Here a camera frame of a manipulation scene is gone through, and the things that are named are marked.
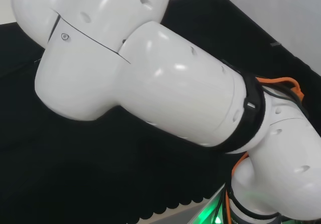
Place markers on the black bench cloth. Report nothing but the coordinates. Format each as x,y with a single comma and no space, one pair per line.
87,171

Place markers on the clear tape strip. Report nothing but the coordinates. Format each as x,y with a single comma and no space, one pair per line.
275,44

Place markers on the thin metal probe rod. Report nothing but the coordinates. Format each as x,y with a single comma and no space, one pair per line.
37,61

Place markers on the grey metal base plate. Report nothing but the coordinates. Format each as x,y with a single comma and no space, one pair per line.
209,209

